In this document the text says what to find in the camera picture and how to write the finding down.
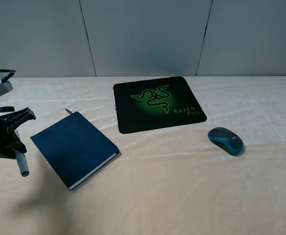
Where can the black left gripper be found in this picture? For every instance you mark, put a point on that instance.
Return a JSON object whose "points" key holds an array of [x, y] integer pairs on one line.
{"points": [[9, 123]]}

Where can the white marker pen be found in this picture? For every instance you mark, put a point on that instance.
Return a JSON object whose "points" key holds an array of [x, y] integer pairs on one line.
{"points": [[20, 156]]}

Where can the black green mouse pad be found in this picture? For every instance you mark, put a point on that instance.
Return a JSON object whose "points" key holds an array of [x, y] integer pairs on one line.
{"points": [[156, 103]]}

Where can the black blue computer mouse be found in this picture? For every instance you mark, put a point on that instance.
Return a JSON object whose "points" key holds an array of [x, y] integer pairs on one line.
{"points": [[226, 140]]}

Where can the beige tablecloth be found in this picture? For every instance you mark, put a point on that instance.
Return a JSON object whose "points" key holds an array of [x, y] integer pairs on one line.
{"points": [[171, 181]]}

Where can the dark blue notebook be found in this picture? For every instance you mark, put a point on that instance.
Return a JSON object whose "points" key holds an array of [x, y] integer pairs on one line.
{"points": [[75, 149]]}

